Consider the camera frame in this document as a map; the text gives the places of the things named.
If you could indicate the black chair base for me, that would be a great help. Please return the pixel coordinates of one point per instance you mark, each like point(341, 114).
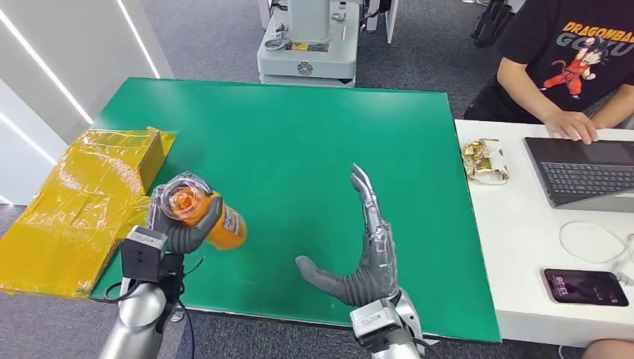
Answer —
point(490, 22)

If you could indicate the orange drink bottle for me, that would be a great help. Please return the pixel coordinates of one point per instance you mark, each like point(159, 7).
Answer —
point(230, 225)

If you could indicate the person's hand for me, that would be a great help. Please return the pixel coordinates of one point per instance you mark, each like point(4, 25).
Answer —
point(572, 126)

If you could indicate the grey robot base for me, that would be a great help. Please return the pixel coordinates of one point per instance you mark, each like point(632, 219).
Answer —
point(309, 54)

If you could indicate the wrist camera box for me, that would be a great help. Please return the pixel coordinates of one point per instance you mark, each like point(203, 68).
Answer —
point(143, 252)
point(376, 319)

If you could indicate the grey laptop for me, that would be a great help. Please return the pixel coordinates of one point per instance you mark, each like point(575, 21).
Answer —
point(579, 173)

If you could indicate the black smartphone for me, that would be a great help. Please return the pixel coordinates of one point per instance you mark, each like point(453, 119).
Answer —
point(584, 287)

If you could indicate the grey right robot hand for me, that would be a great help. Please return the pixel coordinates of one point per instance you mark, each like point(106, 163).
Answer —
point(374, 267)

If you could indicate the yellow wrapped cardboard box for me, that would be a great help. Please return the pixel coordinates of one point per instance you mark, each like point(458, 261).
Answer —
point(84, 208)

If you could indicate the person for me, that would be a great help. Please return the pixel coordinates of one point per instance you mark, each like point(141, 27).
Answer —
point(559, 54)

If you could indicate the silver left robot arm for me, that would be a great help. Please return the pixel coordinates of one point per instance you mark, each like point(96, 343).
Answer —
point(133, 322)

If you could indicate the white panel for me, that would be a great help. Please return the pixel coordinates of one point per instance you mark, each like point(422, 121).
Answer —
point(391, 20)

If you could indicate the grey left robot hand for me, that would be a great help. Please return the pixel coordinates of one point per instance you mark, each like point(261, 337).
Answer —
point(186, 238)

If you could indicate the gold snack packet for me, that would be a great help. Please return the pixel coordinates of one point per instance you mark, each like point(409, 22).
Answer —
point(484, 161)

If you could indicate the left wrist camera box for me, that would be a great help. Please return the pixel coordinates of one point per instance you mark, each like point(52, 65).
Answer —
point(143, 252)

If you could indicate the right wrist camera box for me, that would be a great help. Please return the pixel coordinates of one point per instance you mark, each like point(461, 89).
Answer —
point(376, 319)

